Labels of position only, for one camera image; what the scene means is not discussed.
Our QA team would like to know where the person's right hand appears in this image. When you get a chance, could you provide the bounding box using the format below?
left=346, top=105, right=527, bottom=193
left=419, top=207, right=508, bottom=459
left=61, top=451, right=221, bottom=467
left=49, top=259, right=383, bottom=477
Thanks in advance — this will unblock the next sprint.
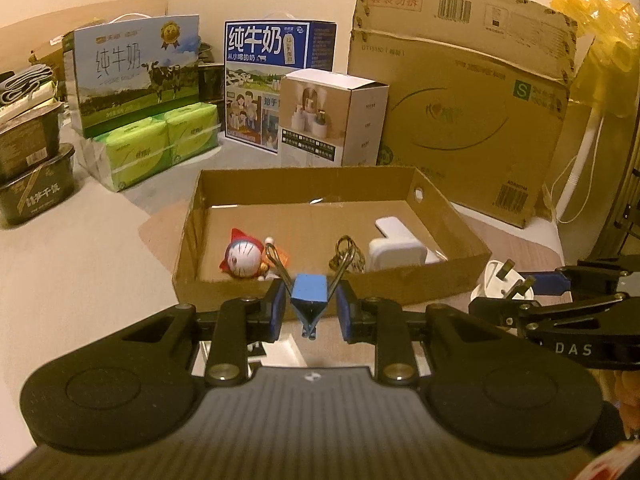
left=615, top=372, right=640, bottom=436

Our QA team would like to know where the dark box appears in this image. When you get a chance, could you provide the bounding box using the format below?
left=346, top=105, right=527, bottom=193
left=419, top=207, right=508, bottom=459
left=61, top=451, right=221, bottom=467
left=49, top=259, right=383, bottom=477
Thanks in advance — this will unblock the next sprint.
left=197, top=62, right=226, bottom=103

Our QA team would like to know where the grey striped bag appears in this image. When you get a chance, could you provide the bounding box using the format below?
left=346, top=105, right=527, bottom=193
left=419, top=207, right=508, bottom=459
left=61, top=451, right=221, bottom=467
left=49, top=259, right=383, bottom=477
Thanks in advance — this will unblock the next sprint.
left=0, top=64, right=55, bottom=107

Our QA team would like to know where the green milk carton box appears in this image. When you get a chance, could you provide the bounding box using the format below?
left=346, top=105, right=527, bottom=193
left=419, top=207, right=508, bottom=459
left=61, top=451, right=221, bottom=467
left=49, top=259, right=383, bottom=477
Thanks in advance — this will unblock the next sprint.
left=65, top=14, right=201, bottom=140

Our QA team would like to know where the white fan stand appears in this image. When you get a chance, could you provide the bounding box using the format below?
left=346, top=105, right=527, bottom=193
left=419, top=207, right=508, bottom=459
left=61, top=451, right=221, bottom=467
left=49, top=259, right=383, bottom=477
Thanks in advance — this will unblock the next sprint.
left=552, top=107, right=608, bottom=223

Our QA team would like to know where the square white night light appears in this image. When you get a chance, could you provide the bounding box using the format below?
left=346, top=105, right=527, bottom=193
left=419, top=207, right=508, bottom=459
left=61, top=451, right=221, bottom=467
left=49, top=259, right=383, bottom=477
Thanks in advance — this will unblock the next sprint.
left=368, top=239, right=427, bottom=275

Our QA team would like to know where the green tissue pack bundle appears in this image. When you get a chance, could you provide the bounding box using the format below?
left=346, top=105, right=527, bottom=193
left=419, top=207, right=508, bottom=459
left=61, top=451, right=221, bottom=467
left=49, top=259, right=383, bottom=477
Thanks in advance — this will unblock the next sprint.
left=80, top=102, right=221, bottom=193

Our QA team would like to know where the white remote control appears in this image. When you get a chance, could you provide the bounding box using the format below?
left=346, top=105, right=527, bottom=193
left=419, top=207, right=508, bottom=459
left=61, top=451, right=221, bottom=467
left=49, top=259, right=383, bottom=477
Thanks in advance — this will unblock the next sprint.
left=375, top=216, right=447, bottom=263

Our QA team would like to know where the yellow plastic bag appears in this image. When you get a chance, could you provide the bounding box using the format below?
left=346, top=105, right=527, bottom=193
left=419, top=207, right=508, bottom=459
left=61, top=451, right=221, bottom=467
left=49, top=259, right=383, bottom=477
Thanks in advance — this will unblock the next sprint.
left=550, top=0, right=640, bottom=126

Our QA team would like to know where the shallow cardboard tray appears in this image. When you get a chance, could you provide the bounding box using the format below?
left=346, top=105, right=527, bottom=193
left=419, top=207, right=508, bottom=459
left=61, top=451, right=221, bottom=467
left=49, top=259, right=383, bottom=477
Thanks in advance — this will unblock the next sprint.
left=171, top=165, right=493, bottom=308

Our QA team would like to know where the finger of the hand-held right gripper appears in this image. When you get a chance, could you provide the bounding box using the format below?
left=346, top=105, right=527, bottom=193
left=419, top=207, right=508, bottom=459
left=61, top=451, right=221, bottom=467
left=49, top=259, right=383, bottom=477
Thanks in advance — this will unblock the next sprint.
left=469, top=292, right=632, bottom=331
left=525, top=256, right=640, bottom=297

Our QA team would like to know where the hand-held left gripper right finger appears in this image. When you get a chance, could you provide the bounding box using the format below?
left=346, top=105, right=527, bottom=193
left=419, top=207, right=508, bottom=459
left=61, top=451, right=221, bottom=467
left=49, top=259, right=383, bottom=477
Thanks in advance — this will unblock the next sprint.
left=336, top=281, right=521, bottom=387

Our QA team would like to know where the white product box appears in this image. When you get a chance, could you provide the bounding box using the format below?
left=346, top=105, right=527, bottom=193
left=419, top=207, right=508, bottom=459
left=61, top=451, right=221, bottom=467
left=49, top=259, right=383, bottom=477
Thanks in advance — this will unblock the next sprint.
left=279, top=67, right=390, bottom=168

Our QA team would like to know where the white cable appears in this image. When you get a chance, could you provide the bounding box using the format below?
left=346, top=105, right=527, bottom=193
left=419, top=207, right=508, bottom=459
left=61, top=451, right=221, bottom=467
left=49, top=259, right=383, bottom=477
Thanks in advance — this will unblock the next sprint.
left=542, top=152, right=588, bottom=211

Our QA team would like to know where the blue milk carton box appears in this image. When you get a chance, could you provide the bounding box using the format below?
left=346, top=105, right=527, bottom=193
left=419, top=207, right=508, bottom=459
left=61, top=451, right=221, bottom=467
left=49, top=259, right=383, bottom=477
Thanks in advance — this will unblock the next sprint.
left=223, top=19, right=337, bottom=155

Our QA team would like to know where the blue cat toy figure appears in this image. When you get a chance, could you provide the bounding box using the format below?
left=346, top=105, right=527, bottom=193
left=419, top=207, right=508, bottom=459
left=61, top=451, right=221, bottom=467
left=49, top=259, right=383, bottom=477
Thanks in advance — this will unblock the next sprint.
left=219, top=227, right=291, bottom=280

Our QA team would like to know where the blue binder clip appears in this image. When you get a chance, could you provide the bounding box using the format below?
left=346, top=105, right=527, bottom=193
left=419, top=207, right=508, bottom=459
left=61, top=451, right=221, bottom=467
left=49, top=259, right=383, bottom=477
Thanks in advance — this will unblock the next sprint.
left=265, top=242, right=358, bottom=338

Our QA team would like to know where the white plug adapter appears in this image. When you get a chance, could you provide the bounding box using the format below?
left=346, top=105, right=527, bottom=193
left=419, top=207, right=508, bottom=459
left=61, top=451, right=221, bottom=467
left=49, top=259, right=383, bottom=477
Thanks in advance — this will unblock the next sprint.
left=482, top=259, right=538, bottom=328

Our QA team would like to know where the large cardboard box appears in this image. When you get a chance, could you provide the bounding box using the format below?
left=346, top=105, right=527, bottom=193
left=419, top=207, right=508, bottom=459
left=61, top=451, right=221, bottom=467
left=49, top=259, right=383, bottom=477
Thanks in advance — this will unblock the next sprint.
left=347, top=0, right=581, bottom=230

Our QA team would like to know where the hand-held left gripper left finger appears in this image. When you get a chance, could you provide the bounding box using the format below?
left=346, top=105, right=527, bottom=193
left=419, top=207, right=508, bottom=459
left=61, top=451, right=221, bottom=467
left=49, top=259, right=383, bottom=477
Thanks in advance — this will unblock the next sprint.
left=107, top=279, right=287, bottom=387

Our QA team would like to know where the metal wire stand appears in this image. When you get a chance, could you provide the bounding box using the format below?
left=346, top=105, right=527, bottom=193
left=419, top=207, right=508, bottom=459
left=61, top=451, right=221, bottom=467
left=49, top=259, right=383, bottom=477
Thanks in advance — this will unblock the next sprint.
left=327, top=235, right=366, bottom=273

